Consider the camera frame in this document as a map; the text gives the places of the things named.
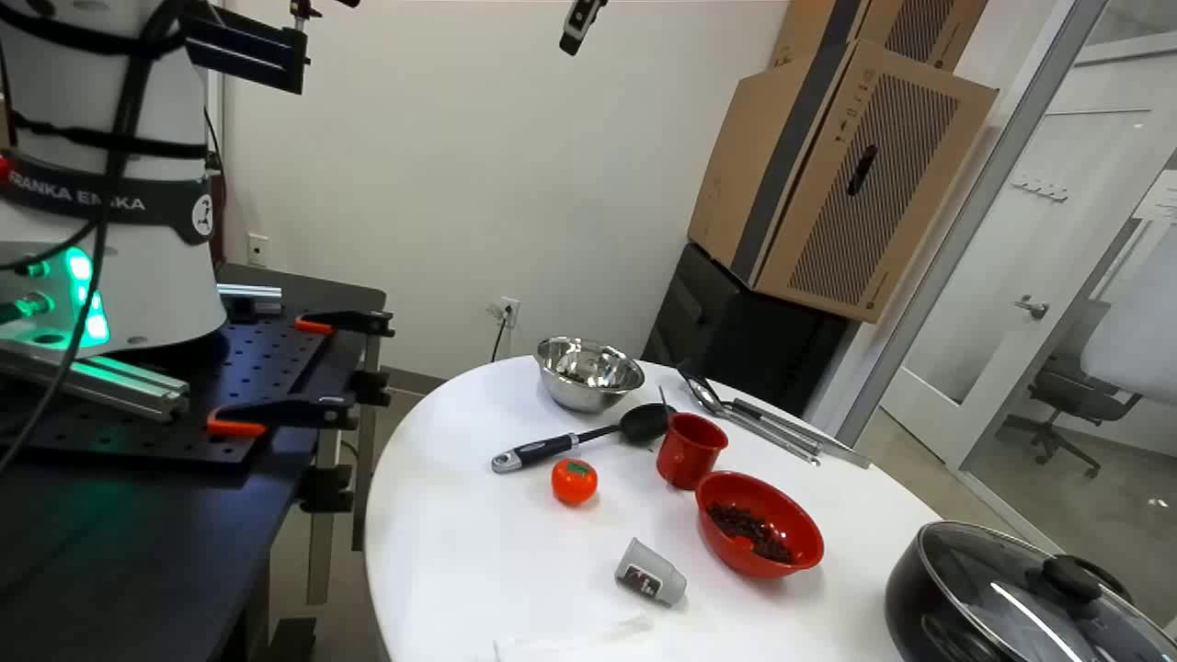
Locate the red cup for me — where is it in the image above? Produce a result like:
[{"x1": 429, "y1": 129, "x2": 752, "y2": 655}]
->
[{"x1": 654, "y1": 410, "x2": 732, "y2": 492}]

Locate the aluminium rail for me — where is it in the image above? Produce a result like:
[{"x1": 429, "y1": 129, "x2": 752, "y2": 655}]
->
[{"x1": 0, "y1": 335, "x2": 195, "y2": 428}]

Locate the red bowl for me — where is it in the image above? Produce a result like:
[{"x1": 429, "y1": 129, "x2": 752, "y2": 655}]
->
[{"x1": 692, "y1": 468, "x2": 826, "y2": 582}]

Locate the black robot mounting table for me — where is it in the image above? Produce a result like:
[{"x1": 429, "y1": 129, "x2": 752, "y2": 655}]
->
[{"x1": 0, "y1": 260, "x2": 392, "y2": 662}]

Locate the black cooking pot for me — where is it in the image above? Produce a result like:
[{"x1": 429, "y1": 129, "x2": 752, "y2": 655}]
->
[{"x1": 883, "y1": 519, "x2": 1177, "y2": 662}]

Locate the glass pot lid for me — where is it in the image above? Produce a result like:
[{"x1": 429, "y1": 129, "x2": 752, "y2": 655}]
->
[{"x1": 915, "y1": 523, "x2": 1177, "y2": 662}]

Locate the silver metal bowl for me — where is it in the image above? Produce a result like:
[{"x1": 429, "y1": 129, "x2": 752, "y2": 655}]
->
[{"x1": 533, "y1": 330, "x2": 651, "y2": 417}]

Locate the orange persimmon toy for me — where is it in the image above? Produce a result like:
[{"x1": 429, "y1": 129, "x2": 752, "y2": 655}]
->
[{"x1": 547, "y1": 454, "x2": 604, "y2": 510}]

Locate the black drawer cabinet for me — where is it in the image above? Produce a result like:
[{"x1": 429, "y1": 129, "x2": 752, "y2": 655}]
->
[{"x1": 641, "y1": 240, "x2": 862, "y2": 421}]

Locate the white round table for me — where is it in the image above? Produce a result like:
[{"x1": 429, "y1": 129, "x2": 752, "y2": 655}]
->
[{"x1": 359, "y1": 352, "x2": 948, "y2": 662}]

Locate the small grey pouch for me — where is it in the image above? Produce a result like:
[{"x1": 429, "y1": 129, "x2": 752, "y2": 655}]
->
[{"x1": 613, "y1": 533, "x2": 692, "y2": 612}]

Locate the black office chair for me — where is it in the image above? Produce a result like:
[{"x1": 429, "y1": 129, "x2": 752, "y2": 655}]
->
[{"x1": 996, "y1": 298, "x2": 1143, "y2": 482}]

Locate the small cardboard box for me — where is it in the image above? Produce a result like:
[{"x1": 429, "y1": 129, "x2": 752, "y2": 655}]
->
[{"x1": 769, "y1": 0, "x2": 994, "y2": 74}]

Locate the black clamp with orange tip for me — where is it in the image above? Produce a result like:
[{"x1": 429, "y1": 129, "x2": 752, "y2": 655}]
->
[
  {"x1": 202, "y1": 395, "x2": 359, "y2": 445},
  {"x1": 291, "y1": 311, "x2": 397, "y2": 344}
]

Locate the black rectangular bracket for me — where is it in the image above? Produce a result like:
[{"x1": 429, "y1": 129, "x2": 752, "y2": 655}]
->
[{"x1": 179, "y1": 4, "x2": 309, "y2": 97}]

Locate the large cardboard box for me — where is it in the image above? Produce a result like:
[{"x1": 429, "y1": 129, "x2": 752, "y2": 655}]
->
[{"x1": 688, "y1": 40, "x2": 1004, "y2": 327}]

